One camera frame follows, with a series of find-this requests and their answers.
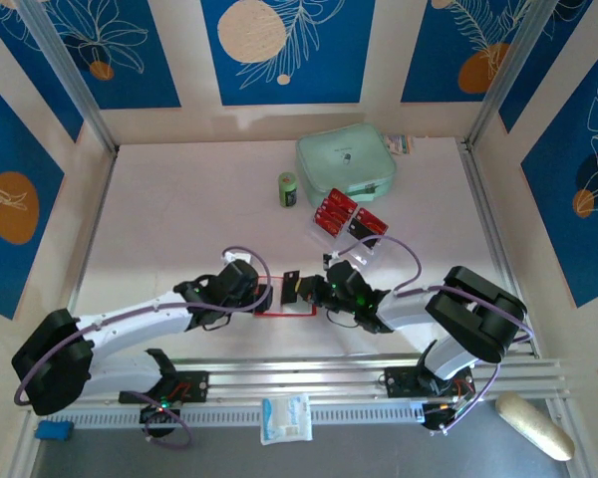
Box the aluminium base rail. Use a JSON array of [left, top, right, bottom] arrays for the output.
[[22, 354, 569, 414]]

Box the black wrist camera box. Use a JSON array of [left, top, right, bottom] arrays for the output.
[[325, 260, 369, 302], [216, 258, 260, 300]]

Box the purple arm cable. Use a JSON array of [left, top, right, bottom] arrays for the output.
[[328, 234, 534, 439], [12, 244, 273, 449]]

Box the aluminium frame post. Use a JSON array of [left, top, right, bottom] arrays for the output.
[[465, 0, 569, 150], [17, 0, 120, 154]]

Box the aluminium side rail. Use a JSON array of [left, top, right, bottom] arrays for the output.
[[456, 138, 539, 358], [54, 148, 119, 369]]

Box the red credit card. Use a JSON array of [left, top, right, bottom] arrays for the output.
[[327, 187, 359, 211], [312, 217, 344, 237], [314, 207, 351, 228]]

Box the blue sponge block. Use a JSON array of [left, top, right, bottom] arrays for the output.
[[34, 420, 75, 442]]

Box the white printed medicine packet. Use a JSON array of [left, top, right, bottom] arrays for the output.
[[382, 132, 416, 156]]

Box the white and blue wipes packet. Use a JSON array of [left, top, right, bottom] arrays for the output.
[[259, 392, 314, 446]]

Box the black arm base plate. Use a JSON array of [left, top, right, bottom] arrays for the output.
[[384, 365, 474, 399], [118, 370, 210, 404]]

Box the black controller board with wires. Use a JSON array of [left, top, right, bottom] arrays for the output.
[[138, 401, 181, 439], [421, 397, 479, 433]]

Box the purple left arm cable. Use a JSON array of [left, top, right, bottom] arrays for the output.
[[12, 244, 273, 449]]

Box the slotted grey cable duct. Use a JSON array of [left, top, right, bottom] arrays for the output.
[[44, 401, 426, 430]]

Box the beige textured oblong object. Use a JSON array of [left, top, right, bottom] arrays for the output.
[[495, 391, 577, 462]]

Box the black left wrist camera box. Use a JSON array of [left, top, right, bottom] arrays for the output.
[[216, 258, 260, 300]]

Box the mint green zip case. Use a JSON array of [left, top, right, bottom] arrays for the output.
[[294, 122, 399, 208]]

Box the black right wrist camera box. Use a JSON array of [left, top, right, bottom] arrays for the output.
[[325, 260, 369, 302]]

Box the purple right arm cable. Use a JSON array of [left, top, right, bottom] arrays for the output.
[[328, 234, 534, 439]]

